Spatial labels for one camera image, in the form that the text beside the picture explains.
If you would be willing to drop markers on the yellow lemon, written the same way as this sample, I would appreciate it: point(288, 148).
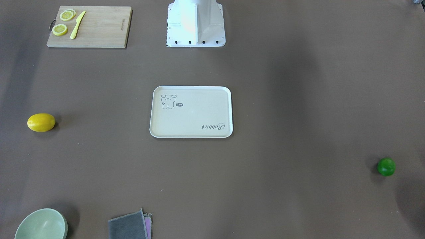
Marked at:
point(41, 122)

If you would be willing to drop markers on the green lime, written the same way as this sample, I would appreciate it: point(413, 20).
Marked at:
point(386, 166)

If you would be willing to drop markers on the beige rabbit print tray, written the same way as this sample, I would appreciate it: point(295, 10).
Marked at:
point(191, 112)

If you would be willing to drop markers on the pink folded cloth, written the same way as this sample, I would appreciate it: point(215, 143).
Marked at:
point(148, 224)

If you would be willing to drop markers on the grey folded cloth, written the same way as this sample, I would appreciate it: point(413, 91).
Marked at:
point(130, 226)

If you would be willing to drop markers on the yellow plastic knife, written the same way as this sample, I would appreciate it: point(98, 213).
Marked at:
point(76, 28)

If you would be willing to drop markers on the bamboo cutting board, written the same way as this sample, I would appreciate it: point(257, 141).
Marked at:
point(102, 26)

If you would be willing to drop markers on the lemon slice lower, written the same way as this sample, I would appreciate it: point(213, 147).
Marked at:
point(59, 29)

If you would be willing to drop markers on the lemon slice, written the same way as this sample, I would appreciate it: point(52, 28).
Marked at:
point(59, 29)
point(67, 15)

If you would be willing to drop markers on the lemon slice upper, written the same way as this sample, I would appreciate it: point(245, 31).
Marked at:
point(67, 15)

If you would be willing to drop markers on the light green bowl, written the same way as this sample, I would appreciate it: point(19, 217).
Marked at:
point(44, 223)

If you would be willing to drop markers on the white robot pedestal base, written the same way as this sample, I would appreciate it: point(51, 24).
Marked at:
point(195, 23)

